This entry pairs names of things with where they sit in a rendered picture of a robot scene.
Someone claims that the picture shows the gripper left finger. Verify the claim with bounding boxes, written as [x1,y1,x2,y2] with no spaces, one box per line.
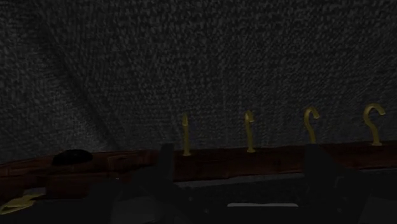
[93,143,199,224]

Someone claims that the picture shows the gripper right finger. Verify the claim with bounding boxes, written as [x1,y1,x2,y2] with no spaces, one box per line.
[297,143,373,224]

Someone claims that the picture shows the black rounded object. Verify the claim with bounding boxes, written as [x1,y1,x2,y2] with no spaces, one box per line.
[52,149,94,165]

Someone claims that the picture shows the yellow flat object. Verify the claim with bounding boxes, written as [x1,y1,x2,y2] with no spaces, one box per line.
[0,193,46,216]

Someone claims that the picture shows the brown wooden chest, gold handles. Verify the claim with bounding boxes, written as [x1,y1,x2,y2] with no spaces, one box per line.
[0,103,397,202]

